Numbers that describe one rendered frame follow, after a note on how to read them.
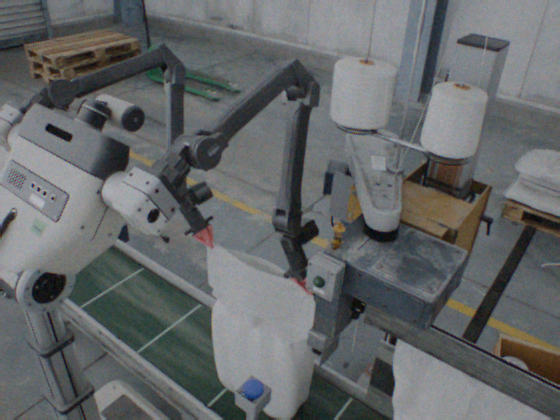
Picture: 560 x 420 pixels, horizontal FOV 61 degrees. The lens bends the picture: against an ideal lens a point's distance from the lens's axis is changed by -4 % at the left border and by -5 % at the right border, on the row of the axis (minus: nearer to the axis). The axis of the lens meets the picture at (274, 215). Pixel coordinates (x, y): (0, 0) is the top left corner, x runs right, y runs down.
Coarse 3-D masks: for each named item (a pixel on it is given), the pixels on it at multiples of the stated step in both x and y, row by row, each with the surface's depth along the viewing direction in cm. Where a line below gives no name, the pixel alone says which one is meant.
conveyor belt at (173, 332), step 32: (96, 288) 240; (128, 288) 241; (160, 288) 242; (128, 320) 223; (160, 320) 224; (192, 320) 225; (160, 352) 208; (192, 352) 209; (192, 384) 195; (320, 384) 198; (224, 416) 183; (320, 416) 185; (352, 416) 185
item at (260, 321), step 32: (224, 256) 166; (224, 288) 174; (256, 288) 160; (288, 288) 155; (224, 320) 173; (256, 320) 166; (288, 320) 162; (224, 352) 181; (256, 352) 167; (288, 352) 160; (224, 384) 191; (288, 384) 167; (288, 416) 178
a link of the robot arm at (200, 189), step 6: (192, 186) 168; (198, 186) 168; (204, 186) 169; (180, 192) 163; (186, 192) 164; (198, 192) 168; (204, 192) 168; (210, 192) 170; (198, 198) 167; (204, 198) 169; (210, 198) 171; (198, 204) 170
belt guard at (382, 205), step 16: (352, 144) 147; (368, 144) 148; (384, 144) 148; (352, 160) 140; (368, 160) 139; (400, 160) 140; (352, 176) 140; (368, 176) 131; (384, 176) 131; (400, 176) 131; (368, 192) 124; (384, 192) 124; (400, 192) 124; (368, 208) 119; (384, 208) 118; (400, 208) 118; (368, 224) 120; (384, 224) 117
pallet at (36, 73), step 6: (114, 60) 646; (120, 60) 649; (84, 66) 622; (90, 66) 621; (96, 66) 624; (30, 72) 619; (36, 72) 608; (42, 72) 597; (36, 78) 619; (48, 78) 593; (54, 78) 584; (60, 78) 578; (72, 78) 583; (48, 84) 600
